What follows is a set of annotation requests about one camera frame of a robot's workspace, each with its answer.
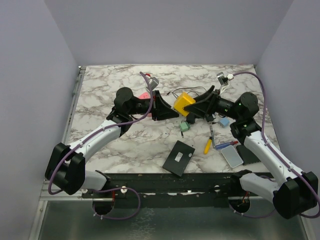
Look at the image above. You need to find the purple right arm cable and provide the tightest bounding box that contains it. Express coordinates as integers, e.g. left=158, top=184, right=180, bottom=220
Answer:
left=229, top=71, right=320, bottom=220

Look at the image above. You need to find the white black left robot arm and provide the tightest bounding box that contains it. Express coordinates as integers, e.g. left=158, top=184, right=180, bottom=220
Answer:
left=44, top=87, right=179, bottom=198

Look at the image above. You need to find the yellow handled utility knife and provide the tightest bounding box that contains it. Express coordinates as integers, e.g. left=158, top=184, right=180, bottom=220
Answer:
left=203, top=125, right=215, bottom=155

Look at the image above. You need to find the aluminium frame rail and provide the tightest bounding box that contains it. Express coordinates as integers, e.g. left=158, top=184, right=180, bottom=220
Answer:
left=39, top=180, right=83, bottom=201

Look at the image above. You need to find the large black power brick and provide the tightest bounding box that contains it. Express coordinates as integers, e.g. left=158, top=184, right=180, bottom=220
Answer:
left=205, top=113, right=217, bottom=124

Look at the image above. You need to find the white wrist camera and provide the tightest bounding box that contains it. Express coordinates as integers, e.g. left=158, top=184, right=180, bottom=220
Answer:
left=145, top=75, right=159, bottom=94
left=216, top=72, right=234, bottom=95

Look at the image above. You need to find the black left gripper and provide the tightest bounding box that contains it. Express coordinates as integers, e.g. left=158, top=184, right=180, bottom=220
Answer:
left=127, top=90, right=179, bottom=121

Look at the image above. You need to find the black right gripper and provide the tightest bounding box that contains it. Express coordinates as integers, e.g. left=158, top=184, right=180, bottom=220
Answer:
left=184, top=85, right=241, bottom=121

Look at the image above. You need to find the green plug adapter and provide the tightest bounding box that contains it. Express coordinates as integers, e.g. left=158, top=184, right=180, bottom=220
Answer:
left=179, top=121, right=190, bottom=132

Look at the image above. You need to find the black adapter with cord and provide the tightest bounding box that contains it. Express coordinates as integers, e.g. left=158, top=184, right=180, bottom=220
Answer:
left=166, top=86, right=207, bottom=99

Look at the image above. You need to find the black rectangular box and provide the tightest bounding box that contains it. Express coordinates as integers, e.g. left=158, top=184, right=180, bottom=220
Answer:
left=162, top=140, right=195, bottom=177

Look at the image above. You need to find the white grey phone case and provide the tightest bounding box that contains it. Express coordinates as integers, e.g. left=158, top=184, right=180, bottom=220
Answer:
left=221, top=145, right=244, bottom=169

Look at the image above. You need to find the blue red screwdriver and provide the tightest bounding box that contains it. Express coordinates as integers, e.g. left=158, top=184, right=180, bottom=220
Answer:
left=214, top=141, right=239, bottom=150

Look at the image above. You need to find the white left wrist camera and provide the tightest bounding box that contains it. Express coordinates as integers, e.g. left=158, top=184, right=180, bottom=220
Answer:
left=145, top=75, right=159, bottom=94

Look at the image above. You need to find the yellow plug adapter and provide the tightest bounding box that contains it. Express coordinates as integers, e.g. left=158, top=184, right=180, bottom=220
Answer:
left=173, top=92, right=196, bottom=117

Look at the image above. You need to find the pink power strip socket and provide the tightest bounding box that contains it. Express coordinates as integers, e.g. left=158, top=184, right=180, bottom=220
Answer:
left=137, top=92, right=152, bottom=118

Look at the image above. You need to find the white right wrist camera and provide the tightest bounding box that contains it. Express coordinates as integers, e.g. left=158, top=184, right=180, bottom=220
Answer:
left=216, top=72, right=234, bottom=95

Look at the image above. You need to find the light blue cylinder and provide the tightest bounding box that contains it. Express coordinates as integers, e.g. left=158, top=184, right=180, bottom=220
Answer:
left=219, top=117, right=230, bottom=128

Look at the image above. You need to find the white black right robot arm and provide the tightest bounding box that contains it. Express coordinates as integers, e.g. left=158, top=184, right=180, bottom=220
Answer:
left=184, top=90, right=320, bottom=219

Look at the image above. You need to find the black flat plate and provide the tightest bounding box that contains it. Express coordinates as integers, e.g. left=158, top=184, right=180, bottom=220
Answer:
left=236, top=145, right=261, bottom=166

